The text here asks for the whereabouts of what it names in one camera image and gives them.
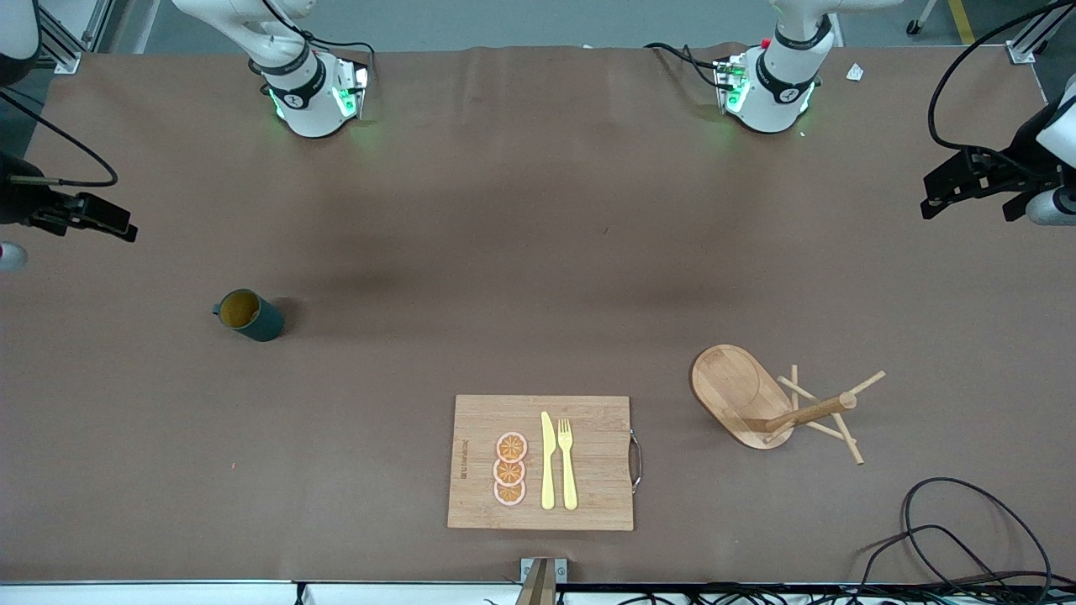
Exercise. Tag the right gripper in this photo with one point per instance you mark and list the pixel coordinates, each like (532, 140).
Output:
(18, 202)

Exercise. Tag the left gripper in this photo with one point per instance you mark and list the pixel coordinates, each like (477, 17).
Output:
(1015, 170)

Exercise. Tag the dark teal ribbed cup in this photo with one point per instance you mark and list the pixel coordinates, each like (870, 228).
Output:
(261, 319)

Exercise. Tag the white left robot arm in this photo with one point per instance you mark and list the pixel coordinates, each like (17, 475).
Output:
(777, 92)

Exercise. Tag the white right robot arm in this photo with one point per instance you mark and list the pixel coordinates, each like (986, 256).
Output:
(311, 101)

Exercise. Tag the small white paper tag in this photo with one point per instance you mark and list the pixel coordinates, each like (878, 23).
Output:
(855, 72)

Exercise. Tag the white cart leg with caster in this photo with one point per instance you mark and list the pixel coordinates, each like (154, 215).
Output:
(918, 21)

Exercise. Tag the wooden mug tree stand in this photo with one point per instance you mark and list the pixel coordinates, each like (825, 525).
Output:
(740, 395)

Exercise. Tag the brown table cover sheet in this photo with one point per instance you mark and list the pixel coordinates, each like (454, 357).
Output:
(504, 252)

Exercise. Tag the toy orange slice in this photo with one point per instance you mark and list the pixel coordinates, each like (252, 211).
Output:
(509, 494)
(511, 446)
(508, 472)

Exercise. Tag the yellow plastic fork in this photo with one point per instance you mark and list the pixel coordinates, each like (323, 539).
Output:
(568, 470)

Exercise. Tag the yellow plastic knife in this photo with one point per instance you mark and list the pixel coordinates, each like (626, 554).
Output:
(548, 462)

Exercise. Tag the white table edge rail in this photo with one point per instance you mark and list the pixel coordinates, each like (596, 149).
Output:
(168, 595)

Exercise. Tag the metal post mounting bracket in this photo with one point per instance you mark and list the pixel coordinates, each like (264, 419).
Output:
(561, 570)

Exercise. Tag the camera stand post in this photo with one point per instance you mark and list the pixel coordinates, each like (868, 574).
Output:
(538, 592)

